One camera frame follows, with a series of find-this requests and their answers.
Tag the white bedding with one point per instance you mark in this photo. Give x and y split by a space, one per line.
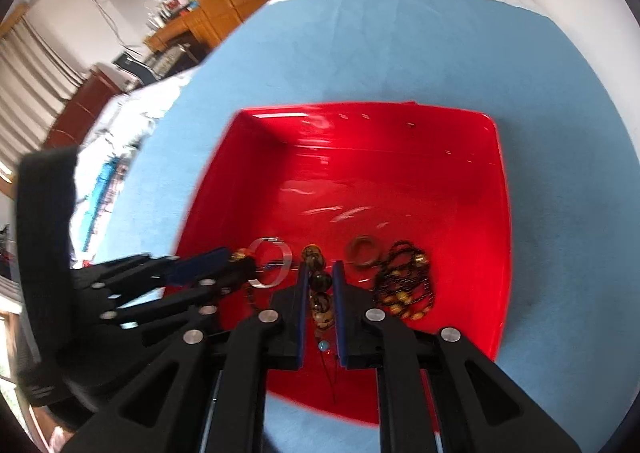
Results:
130 133

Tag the dark wooden headboard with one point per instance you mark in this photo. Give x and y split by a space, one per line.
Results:
82 103

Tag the wooden desk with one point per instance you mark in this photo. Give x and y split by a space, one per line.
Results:
180 33

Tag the clear acrylic bangle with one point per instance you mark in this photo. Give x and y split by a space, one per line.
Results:
286 258

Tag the black office chair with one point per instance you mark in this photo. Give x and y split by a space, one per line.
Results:
132 67

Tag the red tin box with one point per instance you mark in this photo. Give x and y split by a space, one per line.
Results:
375 183

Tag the striped curtain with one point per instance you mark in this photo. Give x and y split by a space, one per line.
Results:
35 83

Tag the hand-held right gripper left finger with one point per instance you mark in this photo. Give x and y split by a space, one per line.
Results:
300 313

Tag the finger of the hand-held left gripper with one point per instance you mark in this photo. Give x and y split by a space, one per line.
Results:
200 265
225 280

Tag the teal folded cloth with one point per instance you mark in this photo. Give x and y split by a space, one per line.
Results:
102 188

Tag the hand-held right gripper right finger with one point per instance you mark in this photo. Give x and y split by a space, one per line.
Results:
340 313

